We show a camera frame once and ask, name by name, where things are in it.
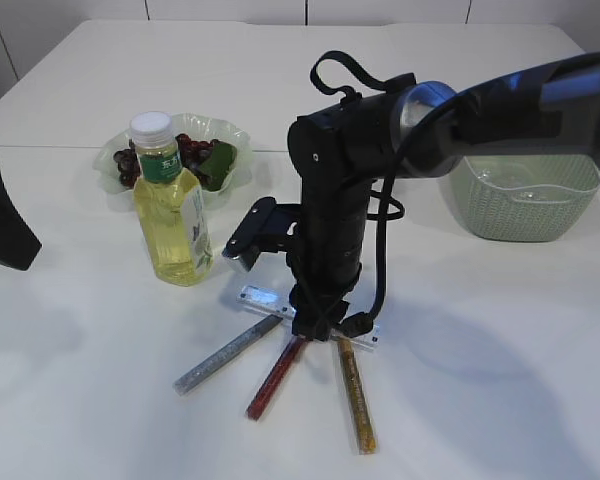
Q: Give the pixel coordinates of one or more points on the red artificial grape bunch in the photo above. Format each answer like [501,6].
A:
[210,161]

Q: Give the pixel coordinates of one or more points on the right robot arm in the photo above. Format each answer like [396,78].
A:
[348,157]

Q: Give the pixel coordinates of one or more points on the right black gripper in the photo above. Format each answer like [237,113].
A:
[326,257]

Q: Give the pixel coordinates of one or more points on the silver glitter pen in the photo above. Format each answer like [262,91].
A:
[212,364]

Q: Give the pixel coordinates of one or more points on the green woven plastic basket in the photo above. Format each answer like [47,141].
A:
[494,216]

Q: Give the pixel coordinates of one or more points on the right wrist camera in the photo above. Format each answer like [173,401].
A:
[266,228]

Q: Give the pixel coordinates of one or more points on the clear plastic sheet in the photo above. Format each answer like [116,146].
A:
[522,185]

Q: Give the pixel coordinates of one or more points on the red glitter pen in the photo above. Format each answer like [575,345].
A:
[275,377]

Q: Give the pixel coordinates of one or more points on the clear plastic ruler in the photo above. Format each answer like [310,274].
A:
[264,301]

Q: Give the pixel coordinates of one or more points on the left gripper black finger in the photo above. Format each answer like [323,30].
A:
[19,246]

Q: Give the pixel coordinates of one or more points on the gold glitter pen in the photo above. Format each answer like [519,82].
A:
[364,432]

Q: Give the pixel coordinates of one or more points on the yellow tea bottle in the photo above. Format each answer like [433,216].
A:
[169,203]

